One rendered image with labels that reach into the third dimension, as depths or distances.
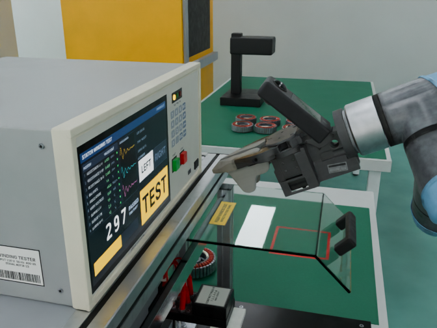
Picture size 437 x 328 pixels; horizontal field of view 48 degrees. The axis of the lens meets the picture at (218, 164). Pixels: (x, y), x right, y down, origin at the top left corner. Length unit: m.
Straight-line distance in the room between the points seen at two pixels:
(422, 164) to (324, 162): 0.14
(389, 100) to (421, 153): 0.08
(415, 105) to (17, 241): 0.50
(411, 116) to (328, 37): 5.18
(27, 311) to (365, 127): 0.46
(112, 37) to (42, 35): 2.67
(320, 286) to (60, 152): 0.89
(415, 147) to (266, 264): 0.75
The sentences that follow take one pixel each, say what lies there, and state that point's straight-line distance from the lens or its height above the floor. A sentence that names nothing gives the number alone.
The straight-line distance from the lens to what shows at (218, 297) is 0.90.
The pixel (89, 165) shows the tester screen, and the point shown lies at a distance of 0.52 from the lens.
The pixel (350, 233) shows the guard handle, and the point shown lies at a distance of 0.83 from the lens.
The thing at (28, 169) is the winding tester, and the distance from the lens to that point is 0.52.
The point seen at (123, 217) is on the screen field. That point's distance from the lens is 0.61.
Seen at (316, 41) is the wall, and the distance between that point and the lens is 5.83.
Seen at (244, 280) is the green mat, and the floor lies 0.75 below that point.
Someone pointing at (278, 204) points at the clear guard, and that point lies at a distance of 0.91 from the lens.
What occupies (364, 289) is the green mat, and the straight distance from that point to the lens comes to 1.27.
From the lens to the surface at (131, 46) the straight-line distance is 4.35.
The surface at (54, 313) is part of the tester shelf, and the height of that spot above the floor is 1.11.
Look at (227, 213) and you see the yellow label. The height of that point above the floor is 1.07.
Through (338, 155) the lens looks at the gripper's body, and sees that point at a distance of 0.70.
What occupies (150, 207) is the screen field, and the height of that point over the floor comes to 1.15.
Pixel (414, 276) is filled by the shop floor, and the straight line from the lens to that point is 2.83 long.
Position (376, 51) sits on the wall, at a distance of 5.85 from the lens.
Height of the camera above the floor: 1.45
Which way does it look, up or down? 20 degrees down
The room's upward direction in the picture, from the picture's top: straight up
